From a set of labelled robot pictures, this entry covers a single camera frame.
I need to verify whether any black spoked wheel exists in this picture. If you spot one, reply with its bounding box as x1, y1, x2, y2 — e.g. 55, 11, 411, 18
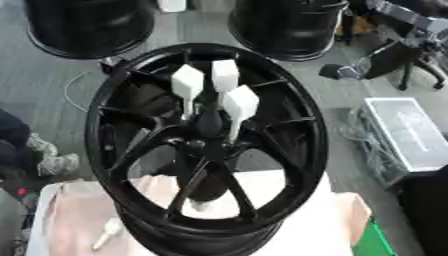
82, 42, 331, 256

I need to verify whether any green bin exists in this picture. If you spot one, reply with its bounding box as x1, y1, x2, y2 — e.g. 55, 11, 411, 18
351, 216, 399, 256

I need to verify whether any grey flat box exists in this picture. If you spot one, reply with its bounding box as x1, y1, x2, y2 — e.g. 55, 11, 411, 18
355, 96, 448, 189

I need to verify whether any thin white cable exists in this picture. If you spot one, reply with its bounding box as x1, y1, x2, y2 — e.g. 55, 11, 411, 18
63, 71, 95, 114

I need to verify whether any black office chair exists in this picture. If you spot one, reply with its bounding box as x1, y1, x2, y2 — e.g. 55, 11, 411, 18
316, 19, 448, 92

